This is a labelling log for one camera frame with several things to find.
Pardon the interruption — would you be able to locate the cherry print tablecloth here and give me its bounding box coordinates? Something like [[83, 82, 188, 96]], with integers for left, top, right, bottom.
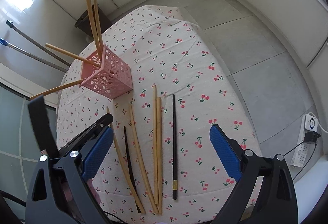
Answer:
[[57, 6, 260, 223]]

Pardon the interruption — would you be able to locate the dark brown trash bin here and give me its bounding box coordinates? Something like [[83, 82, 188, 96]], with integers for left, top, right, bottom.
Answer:
[[74, 7, 113, 43]]

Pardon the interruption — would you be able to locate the blue handled mop pole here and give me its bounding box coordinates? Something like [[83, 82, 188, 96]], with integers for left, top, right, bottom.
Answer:
[[0, 38, 67, 72]]

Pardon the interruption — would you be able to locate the white round timer socket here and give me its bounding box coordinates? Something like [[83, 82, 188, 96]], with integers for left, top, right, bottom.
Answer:
[[300, 113, 319, 132]]

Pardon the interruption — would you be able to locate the wooden chopstick long diagonal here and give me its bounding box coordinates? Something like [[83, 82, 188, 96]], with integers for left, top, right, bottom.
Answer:
[[94, 0, 103, 48]]

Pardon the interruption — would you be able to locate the right hand skin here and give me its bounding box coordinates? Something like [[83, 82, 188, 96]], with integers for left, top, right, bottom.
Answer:
[[87, 178, 101, 204]]

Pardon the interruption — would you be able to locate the pink perforated utensil holder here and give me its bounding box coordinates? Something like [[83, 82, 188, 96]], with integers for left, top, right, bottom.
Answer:
[[80, 46, 133, 99]]

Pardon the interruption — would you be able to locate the black plug adapter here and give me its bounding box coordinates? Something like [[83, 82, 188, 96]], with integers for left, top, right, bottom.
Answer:
[[304, 131, 321, 143]]

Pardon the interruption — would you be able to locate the white power strip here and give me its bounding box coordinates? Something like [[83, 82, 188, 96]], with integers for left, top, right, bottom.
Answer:
[[290, 132, 313, 168]]

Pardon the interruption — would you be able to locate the black chopstick gold band right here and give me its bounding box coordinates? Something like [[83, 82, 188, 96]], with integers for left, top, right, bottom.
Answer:
[[172, 94, 178, 200]]

